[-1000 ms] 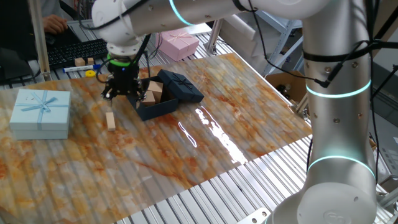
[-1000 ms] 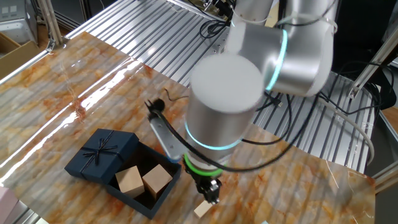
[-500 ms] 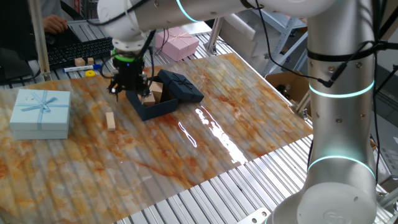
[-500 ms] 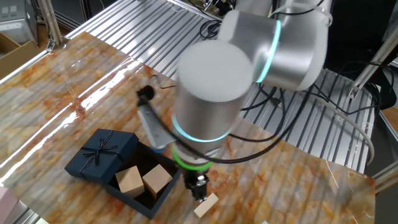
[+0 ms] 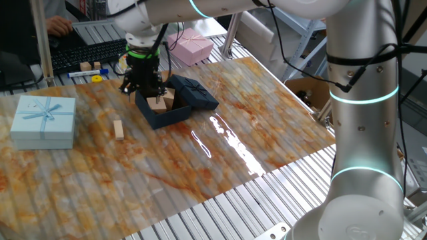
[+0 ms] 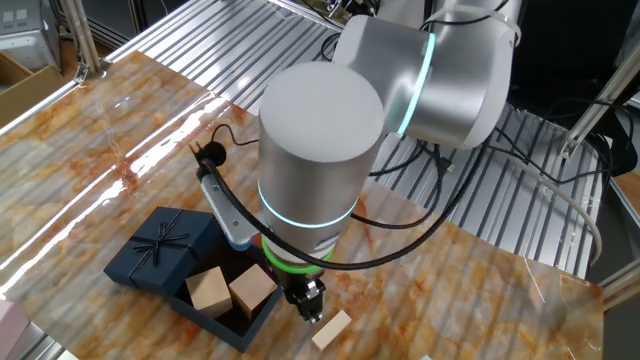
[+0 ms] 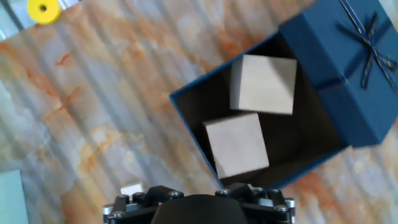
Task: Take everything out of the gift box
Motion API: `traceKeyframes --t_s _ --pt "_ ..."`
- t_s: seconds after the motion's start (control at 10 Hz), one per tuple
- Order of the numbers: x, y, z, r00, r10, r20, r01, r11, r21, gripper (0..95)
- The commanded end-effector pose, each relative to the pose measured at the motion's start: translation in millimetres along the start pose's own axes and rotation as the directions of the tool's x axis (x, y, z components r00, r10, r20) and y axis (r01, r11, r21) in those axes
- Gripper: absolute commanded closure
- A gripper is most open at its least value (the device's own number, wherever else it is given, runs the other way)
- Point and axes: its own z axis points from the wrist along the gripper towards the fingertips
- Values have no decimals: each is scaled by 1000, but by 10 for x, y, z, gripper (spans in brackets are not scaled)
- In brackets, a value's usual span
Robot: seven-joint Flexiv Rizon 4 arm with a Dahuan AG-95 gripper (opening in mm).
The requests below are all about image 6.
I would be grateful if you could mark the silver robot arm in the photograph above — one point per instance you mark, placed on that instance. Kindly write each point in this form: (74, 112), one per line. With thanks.
(320, 150)

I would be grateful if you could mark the orange marble pattern mat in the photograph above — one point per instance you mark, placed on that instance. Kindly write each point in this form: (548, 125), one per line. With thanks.
(450, 300)

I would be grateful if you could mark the long wooden block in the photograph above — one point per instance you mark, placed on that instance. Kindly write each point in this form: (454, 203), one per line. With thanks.
(331, 330)

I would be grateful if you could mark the pink gift box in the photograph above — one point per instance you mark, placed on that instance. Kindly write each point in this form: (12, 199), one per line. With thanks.
(10, 330)

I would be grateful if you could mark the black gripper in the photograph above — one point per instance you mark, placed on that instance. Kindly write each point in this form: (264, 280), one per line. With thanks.
(295, 285)

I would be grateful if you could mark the navy ribboned gift box lid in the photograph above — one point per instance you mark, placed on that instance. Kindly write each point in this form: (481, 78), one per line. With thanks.
(165, 250)

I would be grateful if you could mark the black chair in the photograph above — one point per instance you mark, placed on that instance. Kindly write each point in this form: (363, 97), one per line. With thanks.
(565, 50)

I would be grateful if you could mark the light wooden cube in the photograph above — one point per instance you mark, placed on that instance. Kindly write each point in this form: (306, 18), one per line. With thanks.
(209, 292)
(252, 290)

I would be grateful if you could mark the metal corner bracket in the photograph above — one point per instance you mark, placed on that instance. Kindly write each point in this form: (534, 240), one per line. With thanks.
(80, 75)

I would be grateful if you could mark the grey metal cabinet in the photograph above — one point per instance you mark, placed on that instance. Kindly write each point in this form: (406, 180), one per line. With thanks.
(25, 40)

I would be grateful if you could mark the aluminium frame strut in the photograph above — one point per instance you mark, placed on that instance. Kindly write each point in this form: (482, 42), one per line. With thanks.
(80, 35)

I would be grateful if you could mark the brown cardboard box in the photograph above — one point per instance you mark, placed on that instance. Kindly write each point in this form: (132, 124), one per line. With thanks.
(25, 95)

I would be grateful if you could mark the aluminium frame rail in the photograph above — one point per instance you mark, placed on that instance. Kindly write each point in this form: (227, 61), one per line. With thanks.
(620, 285)

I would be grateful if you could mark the navy gift box base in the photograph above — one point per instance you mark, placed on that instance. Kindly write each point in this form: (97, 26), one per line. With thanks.
(240, 337)

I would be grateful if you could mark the aluminium frame post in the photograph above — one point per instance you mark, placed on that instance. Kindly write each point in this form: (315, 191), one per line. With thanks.
(595, 110)

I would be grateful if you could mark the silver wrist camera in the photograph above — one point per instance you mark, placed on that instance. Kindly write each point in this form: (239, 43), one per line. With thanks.
(225, 215)

